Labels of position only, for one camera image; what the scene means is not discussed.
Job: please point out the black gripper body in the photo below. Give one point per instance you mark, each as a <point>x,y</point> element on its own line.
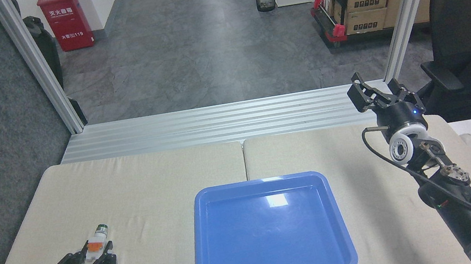
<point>398,118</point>

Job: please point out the white orange switch part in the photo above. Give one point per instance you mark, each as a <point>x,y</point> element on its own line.
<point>96,243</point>

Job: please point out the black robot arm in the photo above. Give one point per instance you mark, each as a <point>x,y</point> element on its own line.
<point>466,213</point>

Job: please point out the blue plastic tray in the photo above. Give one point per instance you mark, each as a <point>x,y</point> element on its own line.
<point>271,235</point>

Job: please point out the small flat cardboard box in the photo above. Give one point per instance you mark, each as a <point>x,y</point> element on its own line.
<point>364,21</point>

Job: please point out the plain brown cardboard box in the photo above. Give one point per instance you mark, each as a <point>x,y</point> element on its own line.
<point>425,2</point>

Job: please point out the red fire extinguisher box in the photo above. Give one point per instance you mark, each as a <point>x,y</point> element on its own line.
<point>66,19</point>

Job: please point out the silver aluminium post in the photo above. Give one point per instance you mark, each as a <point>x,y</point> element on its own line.
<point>409,5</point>
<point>38,64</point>

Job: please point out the silver aluminium rail base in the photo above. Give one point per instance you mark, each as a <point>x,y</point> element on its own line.
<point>225,124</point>

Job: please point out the black object behind post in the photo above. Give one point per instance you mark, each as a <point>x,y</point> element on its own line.
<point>46,48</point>

